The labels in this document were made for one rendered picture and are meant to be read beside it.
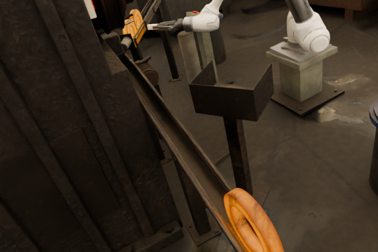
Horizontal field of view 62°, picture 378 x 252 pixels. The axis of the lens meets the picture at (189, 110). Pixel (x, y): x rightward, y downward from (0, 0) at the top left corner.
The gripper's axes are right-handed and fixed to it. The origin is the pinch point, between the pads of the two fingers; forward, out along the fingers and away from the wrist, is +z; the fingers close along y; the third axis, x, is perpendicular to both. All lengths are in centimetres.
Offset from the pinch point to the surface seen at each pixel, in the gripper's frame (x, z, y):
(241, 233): -6, -60, -137
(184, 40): -21.9, -11.4, 29.1
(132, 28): -0.9, 14.9, 2.5
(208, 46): -34, -26, 44
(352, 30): -59, -152, 123
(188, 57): -35.5, -13.0, 29.1
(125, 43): -3.7, 13.6, -15.9
